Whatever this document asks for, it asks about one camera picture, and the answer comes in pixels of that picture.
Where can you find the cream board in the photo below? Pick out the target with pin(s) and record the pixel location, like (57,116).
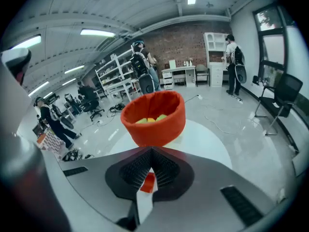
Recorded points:
(172,63)

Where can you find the black equipment bundle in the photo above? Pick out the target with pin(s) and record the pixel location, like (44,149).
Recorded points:
(117,107)
(72,155)

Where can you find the white shelf rack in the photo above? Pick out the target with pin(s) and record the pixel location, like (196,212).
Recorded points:
(113,74)

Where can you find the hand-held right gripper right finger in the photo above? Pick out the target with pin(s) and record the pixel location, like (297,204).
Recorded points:
(173,178)

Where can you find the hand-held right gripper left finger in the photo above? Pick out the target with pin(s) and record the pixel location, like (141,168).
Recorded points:
(125,178)

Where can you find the cream bucket with red liner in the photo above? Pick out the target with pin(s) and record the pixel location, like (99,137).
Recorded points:
(154,129)

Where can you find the red arch block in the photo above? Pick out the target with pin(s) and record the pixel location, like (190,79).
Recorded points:
(147,182)

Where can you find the orange box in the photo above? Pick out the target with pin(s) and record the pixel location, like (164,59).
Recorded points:
(41,138)

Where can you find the red checkered box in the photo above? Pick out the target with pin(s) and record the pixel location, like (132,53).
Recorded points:
(51,144)

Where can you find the white power strip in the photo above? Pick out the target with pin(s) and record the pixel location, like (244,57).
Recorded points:
(200,97)
(240,101)

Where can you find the small white bottle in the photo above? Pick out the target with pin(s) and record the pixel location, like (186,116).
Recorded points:
(190,62)
(185,63)

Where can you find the round white table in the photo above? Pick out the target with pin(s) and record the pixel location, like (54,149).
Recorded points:
(205,141)

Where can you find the white work table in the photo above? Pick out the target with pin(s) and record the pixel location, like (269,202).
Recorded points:
(120,84)

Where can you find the grey armchair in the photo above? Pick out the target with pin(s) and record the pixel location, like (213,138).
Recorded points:
(202,74)

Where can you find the black metal-frame chair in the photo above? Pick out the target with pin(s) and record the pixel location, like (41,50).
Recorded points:
(285,91)

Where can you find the yellow block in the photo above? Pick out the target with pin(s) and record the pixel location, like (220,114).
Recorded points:
(150,120)

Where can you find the white desk with drawers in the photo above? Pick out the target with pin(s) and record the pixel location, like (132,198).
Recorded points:
(178,75)

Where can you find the white hutch cabinet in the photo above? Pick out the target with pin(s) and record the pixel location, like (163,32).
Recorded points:
(216,57)

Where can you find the black swivel office chair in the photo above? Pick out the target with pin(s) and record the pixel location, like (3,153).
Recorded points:
(93,105)

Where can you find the black-framed window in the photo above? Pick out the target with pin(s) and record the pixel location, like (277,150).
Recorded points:
(272,49)

